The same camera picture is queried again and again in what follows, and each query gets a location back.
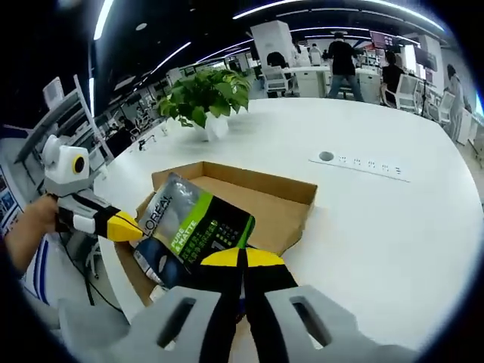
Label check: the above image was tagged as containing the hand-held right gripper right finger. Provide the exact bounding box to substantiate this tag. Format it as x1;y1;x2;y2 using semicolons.
244;247;361;363

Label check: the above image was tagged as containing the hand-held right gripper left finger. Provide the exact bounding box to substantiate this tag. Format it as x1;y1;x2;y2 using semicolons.
126;247;244;363

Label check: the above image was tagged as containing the black green soft pouch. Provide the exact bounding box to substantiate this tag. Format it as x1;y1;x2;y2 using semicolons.
133;172;256;290

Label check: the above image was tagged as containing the brown cardboard shoe box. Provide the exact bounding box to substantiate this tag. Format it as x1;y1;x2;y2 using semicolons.
113;160;319;309

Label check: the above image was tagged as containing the person's left hand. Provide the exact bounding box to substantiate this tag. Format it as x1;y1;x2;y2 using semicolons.
23;195;58;259

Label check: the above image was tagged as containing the white metal shelf rack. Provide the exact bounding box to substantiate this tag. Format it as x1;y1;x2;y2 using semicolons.
14;73;114;171

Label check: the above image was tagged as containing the grey mesh office chair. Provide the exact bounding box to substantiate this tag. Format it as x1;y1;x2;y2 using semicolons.
56;294;133;356

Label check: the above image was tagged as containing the table socket panel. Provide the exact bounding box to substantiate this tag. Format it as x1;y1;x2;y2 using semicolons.
307;150;411;184

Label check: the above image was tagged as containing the potted green plant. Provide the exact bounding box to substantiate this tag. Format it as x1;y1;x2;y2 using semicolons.
156;67;253;143

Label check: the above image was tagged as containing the black cable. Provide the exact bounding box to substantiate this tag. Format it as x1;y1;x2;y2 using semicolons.
56;230;126;315

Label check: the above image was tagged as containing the wall display screen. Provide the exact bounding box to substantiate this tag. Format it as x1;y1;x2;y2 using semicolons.
370;31;399;51

